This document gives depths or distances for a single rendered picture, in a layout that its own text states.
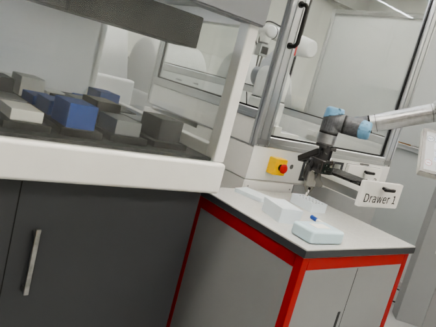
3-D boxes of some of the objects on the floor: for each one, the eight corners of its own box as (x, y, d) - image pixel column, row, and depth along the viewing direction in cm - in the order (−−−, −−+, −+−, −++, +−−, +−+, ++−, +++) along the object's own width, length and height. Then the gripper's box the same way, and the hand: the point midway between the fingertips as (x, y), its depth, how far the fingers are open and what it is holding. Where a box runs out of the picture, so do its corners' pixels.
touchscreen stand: (456, 362, 271) (522, 189, 253) (375, 337, 276) (435, 165, 259) (431, 322, 320) (485, 174, 302) (364, 300, 325) (412, 154, 308)
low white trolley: (355, 422, 195) (416, 246, 182) (239, 469, 156) (307, 249, 143) (260, 340, 239) (304, 194, 226) (152, 360, 200) (197, 185, 187)
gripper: (325, 145, 192) (309, 196, 195) (342, 148, 198) (326, 198, 201) (310, 140, 199) (296, 189, 202) (326, 143, 204) (312, 191, 208)
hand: (307, 188), depth 204 cm, fingers closed, pressing on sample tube
